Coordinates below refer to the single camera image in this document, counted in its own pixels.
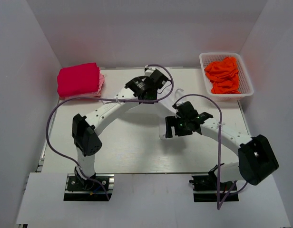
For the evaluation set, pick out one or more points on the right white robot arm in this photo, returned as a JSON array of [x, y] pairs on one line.
[[256, 159]]

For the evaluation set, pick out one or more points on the white t shirt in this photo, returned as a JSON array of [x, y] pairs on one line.
[[168, 107]]

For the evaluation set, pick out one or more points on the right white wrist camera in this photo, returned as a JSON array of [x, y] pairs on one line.
[[179, 110]]

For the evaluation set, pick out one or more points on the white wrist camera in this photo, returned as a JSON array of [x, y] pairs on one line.
[[179, 110], [148, 70]]

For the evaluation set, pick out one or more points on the orange t shirt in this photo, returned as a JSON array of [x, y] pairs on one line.
[[224, 76]]

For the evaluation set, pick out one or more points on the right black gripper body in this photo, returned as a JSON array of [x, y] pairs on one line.
[[181, 121]]

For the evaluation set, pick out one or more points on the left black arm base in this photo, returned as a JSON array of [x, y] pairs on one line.
[[92, 192]]

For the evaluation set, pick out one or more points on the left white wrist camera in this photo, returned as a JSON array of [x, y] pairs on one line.
[[148, 70]]

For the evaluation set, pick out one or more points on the folded magenta t shirt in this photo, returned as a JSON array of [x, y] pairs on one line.
[[78, 80]]

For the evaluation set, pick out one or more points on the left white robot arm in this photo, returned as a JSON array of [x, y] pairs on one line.
[[86, 129]]

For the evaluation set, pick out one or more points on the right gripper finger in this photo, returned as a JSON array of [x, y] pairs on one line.
[[170, 122], [181, 130]]

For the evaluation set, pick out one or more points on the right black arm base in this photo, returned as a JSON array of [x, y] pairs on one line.
[[205, 188]]

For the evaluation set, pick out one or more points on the white plastic basket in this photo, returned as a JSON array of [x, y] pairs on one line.
[[245, 85]]

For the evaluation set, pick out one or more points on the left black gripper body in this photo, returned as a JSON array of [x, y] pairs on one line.
[[153, 91]]

